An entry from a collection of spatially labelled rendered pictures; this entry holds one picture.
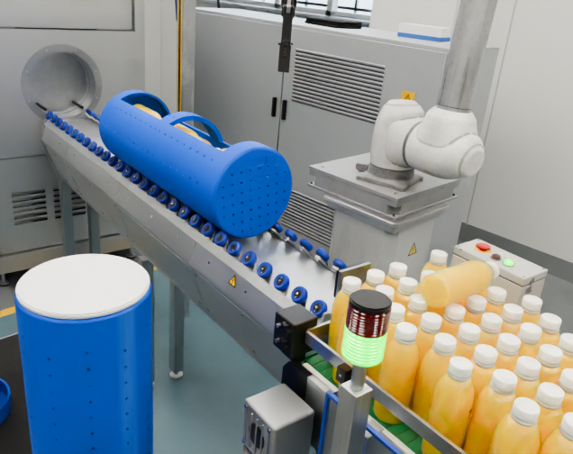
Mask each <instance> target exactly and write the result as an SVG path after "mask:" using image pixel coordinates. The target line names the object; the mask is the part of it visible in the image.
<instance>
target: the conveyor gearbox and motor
mask: <svg viewBox="0 0 573 454"><path fill-rule="evenodd" d="M313 427H314V410H313V409H312V408H311V407H310V406H309V405H308V404H307V403H306V402H305V401H304V400H302V399H301V398H300V397H299V396H298V395H297V394H296V393H295V392H294V391H293V390H291V389H290V388H289V387H288V386H287V385H286V384H281V385H278V386H274V387H272V388H270V389H268V390H266V391H263V392H261V393H258V394H256V395H253V396H251V397H248V398H246V400H245V405H244V418H243V432H242V443H243V444H244V445H243V454H308V453H309V450H310V443H311V436H312V431H313Z"/></svg>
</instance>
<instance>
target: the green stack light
mask: <svg viewBox="0 0 573 454"><path fill-rule="evenodd" d="M386 340H387V334H386V335H384V336H382V337H380V338H376V339H366V338H362V337H359V336H357V335H355V334H353V333H351V332H350V331H349V330H348V329H347V327H346V325H345V328H344V334H343V341H342V347H341V354H342V356H343V357H344V358H345V359H346V360H348V361H349V362H350V363H351V364H354V365H356V366H360V367H373V366H376V365H377V364H379V363H380V362H381V361H382V359H383V356H384V350H385V345H386Z"/></svg>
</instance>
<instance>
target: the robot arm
mask: <svg viewBox="0 0 573 454"><path fill-rule="evenodd" d="M497 1H498V0H460V4H459V10H458V15H457V19H456V22H455V27H454V31H453V35H452V39H451V43H450V50H449V55H448V58H447V62H446V67H445V70H444V75H443V79H442V82H441V90H440V94H439V98H438V102H437V105H435V106H434V107H433V108H431V109H430V110H429V111H428V112H427V113H426V115H425V117H424V111H423V109H422V107H421V106H420V105H419V104H417V103H416V102H415V101H413V100H404V99H394V100H389V101H388V102H387V103H386V104H384V106H383V107H382V109H381V110H380V112H379V114H378V116H377V119H376V122H375V126H374V131H373V135H372V142H371V149H370V162H369V163H367V162H357V164H356V169H357V170H359V171H361V172H363V173H359V174H357V175H356V179H357V180H360V181H366V182H369V183H372V184H376V185H379V186H385V187H388V188H392V189H395V190H396V191H399V192H405V191H406V189H407V188H409V187H411V186H413V185H415V184H416V183H418V182H422V181H423V176H420V175H417V174H415V173H414V169H417V170H418V171H421V172H423V173H424V174H427V175H429V176H432V177H437V178H440V179H462V178H467V177H472V176H473V175H475V174H476V173H477V172H478V171H479V169H480V168H481V166H482V164H483V161H484V157H485V149H484V145H483V142H482V140H481V139H480V138H479V137H478V131H477V120H476V118H475V116H474V114H473V113H472V112H471V111H470V109H471V106H472V102H473V98H474V94H475V91H476V87H477V83H478V77H479V73H480V69H481V66H482V62H483V58H484V55H485V51H486V47H487V41H488V37H489V33H490V30H491V26H492V22H493V19H494V15H495V11H496V5H497ZM296 4H297V0H281V5H282V11H281V16H282V17H283V24H282V36H281V40H280V42H279V43H278V45H279V56H278V68H277V71H278V72H286V73H288V72H289V65H290V54H291V45H293V42H291V32H292V21H293V18H294V17H295V11H296Z"/></svg>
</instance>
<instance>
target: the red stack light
mask: <svg viewBox="0 0 573 454"><path fill-rule="evenodd" d="M391 310H392V307H391V309H390V310H389V311H388V312H386V313H382V314H368V313H363V312H360V311H358V310H357V309H355V308H354V307H353V306H352V305H351V304H350V301H349V302H348V309H347V315H346V322H345V325H346V327H347V329H348V330H349V331H350V332H351V333H353V334H355V335H357V336H359V337H362V338H366V339H376V338H380V337H382V336H384V335H386V334H387V331H388V325H389V320H390V315H391Z"/></svg>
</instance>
